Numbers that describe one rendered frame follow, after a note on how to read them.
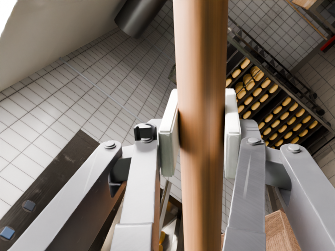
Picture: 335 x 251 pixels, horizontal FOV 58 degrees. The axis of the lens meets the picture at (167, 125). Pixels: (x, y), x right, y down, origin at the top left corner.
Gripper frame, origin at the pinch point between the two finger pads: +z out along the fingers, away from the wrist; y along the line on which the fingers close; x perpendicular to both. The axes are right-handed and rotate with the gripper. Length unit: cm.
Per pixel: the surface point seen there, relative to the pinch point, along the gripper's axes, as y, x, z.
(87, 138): -83, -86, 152
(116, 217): -54, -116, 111
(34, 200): -85, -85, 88
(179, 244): -19, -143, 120
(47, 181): -85, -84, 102
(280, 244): 47, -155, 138
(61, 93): -108, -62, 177
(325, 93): 144, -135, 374
